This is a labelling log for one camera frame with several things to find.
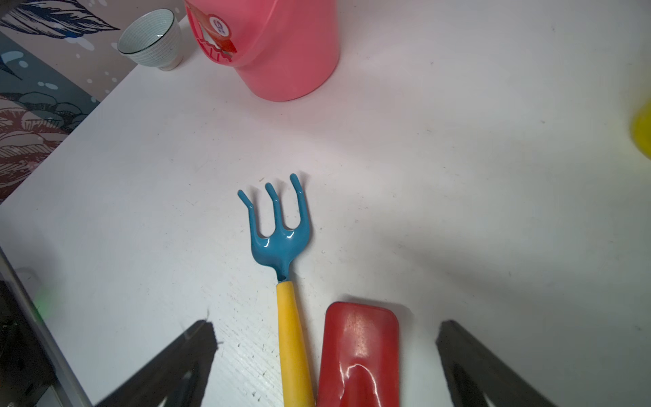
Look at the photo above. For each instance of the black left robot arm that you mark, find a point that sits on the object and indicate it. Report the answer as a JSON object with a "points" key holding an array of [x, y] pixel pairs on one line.
{"points": [[33, 370]]}

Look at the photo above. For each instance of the yellow spray bottle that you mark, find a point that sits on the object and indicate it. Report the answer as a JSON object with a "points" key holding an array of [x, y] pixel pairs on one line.
{"points": [[641, 130]]}

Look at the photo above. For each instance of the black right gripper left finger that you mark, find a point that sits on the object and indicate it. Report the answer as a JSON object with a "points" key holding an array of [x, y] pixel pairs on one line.
{"points": [[177, 376]]}

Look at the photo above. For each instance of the red shovel wooden handle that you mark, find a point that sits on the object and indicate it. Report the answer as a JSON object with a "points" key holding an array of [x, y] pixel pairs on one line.
{"points": [[360, 357]]}

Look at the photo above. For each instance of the blue hand fork yellow handle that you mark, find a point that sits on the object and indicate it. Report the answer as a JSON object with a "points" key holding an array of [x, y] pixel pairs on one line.
{"points": [[278, 251]]}

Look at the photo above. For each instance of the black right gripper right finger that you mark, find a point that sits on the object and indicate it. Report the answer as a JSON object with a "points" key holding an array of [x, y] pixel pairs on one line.
{"points": [[476, 376]]}

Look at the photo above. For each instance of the pink plastic bucket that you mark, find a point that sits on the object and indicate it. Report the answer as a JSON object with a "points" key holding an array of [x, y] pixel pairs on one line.
{"points": [[281, 49]]}

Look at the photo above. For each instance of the small green ceramic bowl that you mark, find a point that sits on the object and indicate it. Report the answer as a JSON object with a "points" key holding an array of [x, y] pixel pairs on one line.
{"points": [[153, 40]]}

